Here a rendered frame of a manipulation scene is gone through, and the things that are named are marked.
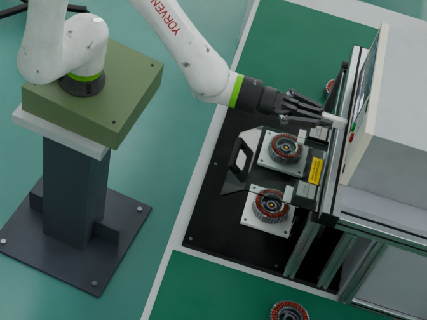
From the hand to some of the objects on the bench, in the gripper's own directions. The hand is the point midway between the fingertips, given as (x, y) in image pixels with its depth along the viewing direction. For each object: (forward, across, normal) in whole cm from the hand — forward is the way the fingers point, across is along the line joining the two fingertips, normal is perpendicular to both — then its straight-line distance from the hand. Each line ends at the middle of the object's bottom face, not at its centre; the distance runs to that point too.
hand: (333, 120), depth 193 cm
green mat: (+16, -73, -44) cm, 86 cm away
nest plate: (-7, +4, -41) cm, 42 cm away
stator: (+6, +38, -43) cm, 58 cm away
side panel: (+33, +24, -43) cm, 60 cm away
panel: (+18, -8, -41) cm, 46 cm away
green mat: (+16, +56, -43) cm, 73 cm away
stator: (-7, +4, -40) cm, 41 cm away
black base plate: (-6, -8, -43) cm, 45 cm away
